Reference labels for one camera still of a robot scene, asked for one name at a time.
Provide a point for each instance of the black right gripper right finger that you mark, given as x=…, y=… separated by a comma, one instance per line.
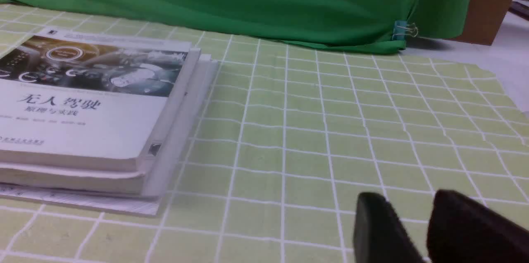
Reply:
x=461, y=230

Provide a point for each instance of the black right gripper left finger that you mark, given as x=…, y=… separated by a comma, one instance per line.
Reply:
x=379, y=236

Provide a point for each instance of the green checkered tablecloth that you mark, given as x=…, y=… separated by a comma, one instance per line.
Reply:
x=288, y=139

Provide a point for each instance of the teal binder clip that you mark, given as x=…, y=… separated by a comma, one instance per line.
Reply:
x=402, y=29

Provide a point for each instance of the white middle book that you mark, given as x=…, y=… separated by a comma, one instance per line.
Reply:
x=157, y=168

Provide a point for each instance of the white book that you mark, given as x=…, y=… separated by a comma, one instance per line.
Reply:
x=157, y=168
x=88, y=101

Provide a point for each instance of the brown cardboard box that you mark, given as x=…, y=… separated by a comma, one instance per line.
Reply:
x=483, y=21

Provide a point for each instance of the thin bottom booklet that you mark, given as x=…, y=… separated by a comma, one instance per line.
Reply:
x=137, y=206

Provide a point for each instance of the white top book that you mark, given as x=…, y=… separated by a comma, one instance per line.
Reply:
x=88, y=101

